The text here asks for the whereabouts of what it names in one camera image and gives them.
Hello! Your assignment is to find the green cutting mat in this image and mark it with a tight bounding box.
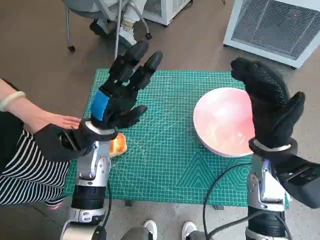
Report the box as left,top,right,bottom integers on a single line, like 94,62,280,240
62,69,292,210

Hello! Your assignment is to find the person beside table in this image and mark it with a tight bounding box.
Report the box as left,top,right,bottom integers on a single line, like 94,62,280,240
0,78,82,211

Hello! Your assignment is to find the large white mesh cabinet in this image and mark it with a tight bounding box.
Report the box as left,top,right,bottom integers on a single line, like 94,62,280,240
223,0,320,70

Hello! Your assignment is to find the white sneaker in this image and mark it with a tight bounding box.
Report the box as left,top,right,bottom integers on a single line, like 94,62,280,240
143,219,158,240
181,221,198,240

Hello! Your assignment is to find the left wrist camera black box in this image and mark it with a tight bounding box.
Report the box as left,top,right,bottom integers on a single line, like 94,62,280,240
33,123,96,162

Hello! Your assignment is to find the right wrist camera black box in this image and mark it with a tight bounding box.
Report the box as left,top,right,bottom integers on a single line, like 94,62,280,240
274,154,320,210

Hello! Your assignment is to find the left robot hand blue tape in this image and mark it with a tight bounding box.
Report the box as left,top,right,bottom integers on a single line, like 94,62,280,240
89,39,164,131

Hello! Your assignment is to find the small white mesh cabinet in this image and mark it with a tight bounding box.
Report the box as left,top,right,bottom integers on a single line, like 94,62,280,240
143,0,193,27

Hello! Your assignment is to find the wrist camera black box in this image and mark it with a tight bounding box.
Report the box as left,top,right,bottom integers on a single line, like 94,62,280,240
33,123,96,162
274,154,320,210

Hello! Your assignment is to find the grey office chair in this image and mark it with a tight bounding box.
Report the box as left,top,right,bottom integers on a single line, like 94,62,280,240
61,0,154,61

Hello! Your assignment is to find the pink bowl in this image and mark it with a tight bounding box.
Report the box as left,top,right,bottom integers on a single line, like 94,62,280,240
192,87,257,158

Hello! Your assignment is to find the person's hand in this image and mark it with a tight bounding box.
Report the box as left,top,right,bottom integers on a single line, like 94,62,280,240
29,109,82,133

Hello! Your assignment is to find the pale green bracelet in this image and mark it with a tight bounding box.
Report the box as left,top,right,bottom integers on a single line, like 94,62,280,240
0,91,27,112

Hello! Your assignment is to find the grey leg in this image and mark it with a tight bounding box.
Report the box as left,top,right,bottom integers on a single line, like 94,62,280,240
121,226,151,240
187,229,210,240

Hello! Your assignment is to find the right robot hand black glove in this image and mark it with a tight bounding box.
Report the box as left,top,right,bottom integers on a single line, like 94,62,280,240
229,57,306,149

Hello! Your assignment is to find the toy bread loaf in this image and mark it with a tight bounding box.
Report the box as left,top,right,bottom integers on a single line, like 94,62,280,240
109,133,128,158

